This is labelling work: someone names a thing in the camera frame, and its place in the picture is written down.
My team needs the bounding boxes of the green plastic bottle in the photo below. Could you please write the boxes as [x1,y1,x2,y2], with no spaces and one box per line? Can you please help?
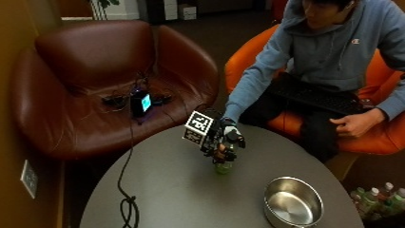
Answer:
[215,142,236,175]

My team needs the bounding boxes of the orange armchair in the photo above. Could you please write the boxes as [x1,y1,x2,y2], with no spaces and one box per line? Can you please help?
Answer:
[223,24,405,156]

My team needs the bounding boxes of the white marker cube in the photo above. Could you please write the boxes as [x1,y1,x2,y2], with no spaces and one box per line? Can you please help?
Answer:
[183,109,216,146]

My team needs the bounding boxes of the black keyboard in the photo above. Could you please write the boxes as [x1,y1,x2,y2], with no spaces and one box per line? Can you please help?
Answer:
[267,73,375,116]

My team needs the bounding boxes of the the person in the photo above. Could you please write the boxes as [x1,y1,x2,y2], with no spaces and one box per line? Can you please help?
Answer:
[222,0,405,164]

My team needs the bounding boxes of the steel bowl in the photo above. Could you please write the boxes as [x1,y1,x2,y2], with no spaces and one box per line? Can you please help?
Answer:
[264,176,326,228]

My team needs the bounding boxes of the group of plastic bottles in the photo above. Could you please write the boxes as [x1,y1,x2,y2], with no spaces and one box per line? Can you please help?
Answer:
[348,181,405,222]

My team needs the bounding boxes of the black device with lit screen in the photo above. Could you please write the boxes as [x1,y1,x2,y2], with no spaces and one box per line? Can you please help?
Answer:
[130,89,154,118]

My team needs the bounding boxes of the brown leather armchair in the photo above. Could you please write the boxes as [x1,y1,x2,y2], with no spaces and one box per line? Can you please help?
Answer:
[10,19,220,161]

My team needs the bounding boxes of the white box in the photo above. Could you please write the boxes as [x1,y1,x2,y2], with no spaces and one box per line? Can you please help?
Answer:
[178,3,199,21]

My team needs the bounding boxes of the black cable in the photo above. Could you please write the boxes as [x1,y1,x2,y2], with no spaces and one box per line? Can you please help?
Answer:
[117,70,156,228]

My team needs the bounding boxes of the white wall socket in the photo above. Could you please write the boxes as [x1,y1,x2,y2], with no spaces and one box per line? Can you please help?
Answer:
[19,159,41,200]

